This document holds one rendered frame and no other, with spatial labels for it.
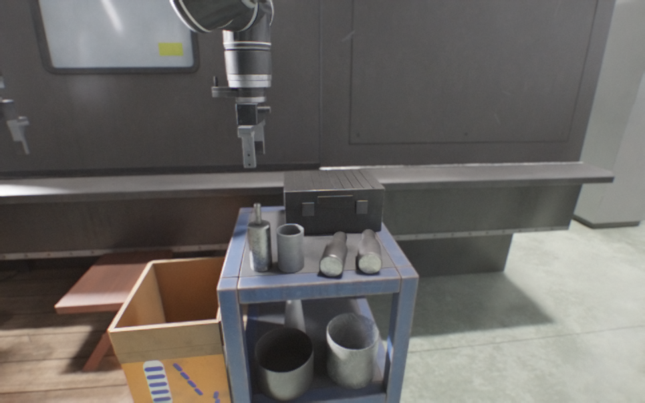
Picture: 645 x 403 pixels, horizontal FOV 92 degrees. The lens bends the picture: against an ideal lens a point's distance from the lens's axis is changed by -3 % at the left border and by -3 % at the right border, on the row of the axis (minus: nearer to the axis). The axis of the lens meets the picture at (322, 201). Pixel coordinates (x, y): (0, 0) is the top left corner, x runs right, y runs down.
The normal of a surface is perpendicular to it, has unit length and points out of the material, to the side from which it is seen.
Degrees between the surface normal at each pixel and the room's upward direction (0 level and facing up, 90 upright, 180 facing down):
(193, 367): 90
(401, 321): 90
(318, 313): 0
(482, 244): 90
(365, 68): 86
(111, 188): 31
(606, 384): 0
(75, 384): 0
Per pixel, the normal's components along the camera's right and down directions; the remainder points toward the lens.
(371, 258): -0.10, 0.37
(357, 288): 0.12, 0.37
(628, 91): -0.99, 0.04
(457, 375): 0.01, -0.93
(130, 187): 0.07, -0.61
